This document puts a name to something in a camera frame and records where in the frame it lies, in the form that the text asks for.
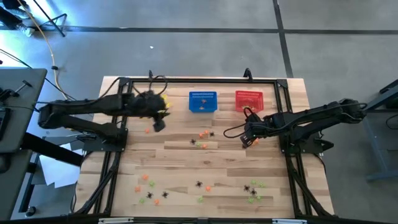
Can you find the person's leg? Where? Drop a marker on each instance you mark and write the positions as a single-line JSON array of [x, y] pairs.
[[11, 15]]

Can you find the black tripod stand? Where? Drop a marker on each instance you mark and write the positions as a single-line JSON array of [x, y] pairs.
[[57, 28]]

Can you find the person's shoe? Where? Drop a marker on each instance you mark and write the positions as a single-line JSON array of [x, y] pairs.
[[27, 31]]

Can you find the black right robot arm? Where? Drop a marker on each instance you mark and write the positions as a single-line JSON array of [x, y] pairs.
[[311, 116]]

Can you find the black desk device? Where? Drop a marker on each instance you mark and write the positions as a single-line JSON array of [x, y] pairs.
[[4, 93]]

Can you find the black caster wheel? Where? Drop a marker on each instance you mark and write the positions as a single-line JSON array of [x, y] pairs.
[[30, 211]]

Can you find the black diagonal stand beam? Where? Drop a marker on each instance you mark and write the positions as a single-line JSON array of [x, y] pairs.
[[56, 151]]

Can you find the white paper sheets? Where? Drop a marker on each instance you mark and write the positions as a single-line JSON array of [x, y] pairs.
[[59, 174]]

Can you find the silver edge bracket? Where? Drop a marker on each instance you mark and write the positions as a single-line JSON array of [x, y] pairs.
[[289, 221], [115, 220]]

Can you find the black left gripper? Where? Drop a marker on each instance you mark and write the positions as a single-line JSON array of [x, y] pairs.
[[143, 104]]

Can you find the grey side table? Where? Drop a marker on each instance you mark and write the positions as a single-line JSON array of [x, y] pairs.
[[21, 109]]

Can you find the black frame clamp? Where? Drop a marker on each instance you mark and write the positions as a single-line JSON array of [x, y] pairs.
[[150, 74], [247, 74]]

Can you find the red plastic mesh basket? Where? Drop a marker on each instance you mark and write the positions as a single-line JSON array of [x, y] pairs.
[[248, 98]]

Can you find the grey desk surface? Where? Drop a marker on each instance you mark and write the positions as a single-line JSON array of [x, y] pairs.
[[12, 186]]

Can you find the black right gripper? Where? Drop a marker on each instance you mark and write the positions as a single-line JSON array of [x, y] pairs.
[[256, 127]]

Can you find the blue plastic mesh basket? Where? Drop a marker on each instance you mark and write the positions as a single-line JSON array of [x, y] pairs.
[[196, 102]]

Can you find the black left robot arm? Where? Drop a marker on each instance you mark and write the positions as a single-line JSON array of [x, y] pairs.
[[77, 107]]

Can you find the blue-grey metal table frame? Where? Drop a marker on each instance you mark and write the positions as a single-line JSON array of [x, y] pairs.
[[371, 140]]

